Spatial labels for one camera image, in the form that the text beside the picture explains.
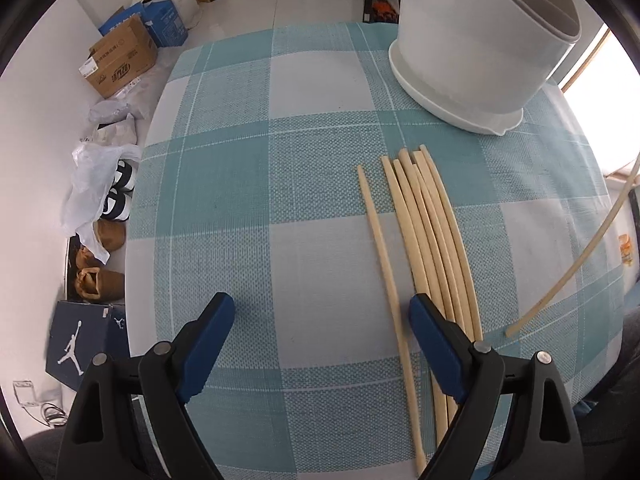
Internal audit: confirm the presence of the grey parcel bag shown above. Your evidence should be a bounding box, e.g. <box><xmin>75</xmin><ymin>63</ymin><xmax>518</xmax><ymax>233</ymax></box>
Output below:
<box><xmin>88</xmin><ymin>68</ymin><xmax>169</xmax><ymax>124</ymax></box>

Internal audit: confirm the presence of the teal checked table cloth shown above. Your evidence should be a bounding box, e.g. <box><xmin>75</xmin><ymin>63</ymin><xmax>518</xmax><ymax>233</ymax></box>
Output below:
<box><xmin>126</xmin><ymin>23</ymin><xmax>624</xmax><ymax>479</ymax></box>

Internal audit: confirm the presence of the white plastic bag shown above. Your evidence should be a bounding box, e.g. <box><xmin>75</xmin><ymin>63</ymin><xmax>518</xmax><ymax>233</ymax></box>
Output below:
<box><xmin>61</xmin><ymin>142</ymin><xmax>142</xmax><ymax>263</ymax></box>

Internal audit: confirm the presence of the blue cardboard box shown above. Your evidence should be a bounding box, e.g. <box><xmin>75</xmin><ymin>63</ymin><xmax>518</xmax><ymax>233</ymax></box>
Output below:
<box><xmin>99</xmin><ymin>0</ymin><xmax>188</xmax><ymax>48</ymax></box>

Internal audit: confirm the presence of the black white sneaker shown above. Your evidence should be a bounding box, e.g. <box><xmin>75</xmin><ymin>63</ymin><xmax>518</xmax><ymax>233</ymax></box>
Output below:
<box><xmin>101</xmin><ymin>188</ymin><xmax>131</xmax><ymax>222</ymax></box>
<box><xmin>112</xmin><ymin>159</ymin><xmax>137</xmax><ymax>193</ymax></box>

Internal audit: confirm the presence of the white grey utensil holder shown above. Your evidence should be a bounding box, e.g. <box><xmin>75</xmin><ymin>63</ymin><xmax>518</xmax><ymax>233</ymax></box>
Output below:
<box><xmin>388</xmin><ymin>0</ymin><xmax>582</xmax><ymax>136</ymax></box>

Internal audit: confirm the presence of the navy jordan shoe box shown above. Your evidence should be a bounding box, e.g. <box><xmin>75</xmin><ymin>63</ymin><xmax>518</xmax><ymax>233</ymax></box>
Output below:
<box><xmin>46</xmin><ymin>301</ymin><xmax>130</xmax><ymax>391</ymax></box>

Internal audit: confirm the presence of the wooden chopstick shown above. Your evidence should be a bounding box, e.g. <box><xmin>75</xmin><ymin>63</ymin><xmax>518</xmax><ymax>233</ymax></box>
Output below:
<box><xmin>399</xmin><ymin>148</ymin><xmax>464</xmax><ymax>331</ymax></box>
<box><xmin>503</xmin><ymin>148</ymin><xmax>640</xmax><ymax>338</ymax></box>
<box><xmin>381</xmin><ymin>156</ymin><xmax>448</xmax><ymax>444</ymax></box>
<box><xmin>420</xmin><ymin>144</ymin><xmax>484</xmax><ymax>339</ymax></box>
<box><xmin>357</xmin><ymin>165</ymin><xmax>426</xmax><ymax>478</ymax></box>
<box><xmin>391</xmin><ymin>158</ymin><xmax>459</xmax><ymax>421</ymax></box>
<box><xmin>412</xmin><ymin>148</ymin><xmax>475</xmax><ymax>339</ymax></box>

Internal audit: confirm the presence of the white paper parcel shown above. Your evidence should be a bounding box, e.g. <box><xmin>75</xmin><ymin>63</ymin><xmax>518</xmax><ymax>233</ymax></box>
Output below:
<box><xmin>91</xmin><ymin>114</ymin><xmax>138</xmax><ymax>146</ymax></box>

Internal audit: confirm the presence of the brown shoe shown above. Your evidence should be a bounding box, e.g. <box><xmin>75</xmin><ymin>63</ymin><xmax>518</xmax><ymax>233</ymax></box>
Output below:
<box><xmin>74</xmin><ymin>268</ymin><xmax>125</xmax><ymax>304</ymax></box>
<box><xmin>76</xmin><ymin>219</ymin><xmax>126</xmax><ymax>269</ymax></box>

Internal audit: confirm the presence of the brown cardboard box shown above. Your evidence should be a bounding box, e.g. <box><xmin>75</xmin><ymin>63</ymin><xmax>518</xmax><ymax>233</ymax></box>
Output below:
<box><xmin>78</xmin><ymin>15</ymin><xmax>157</xmax><ymax>99</ymax></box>

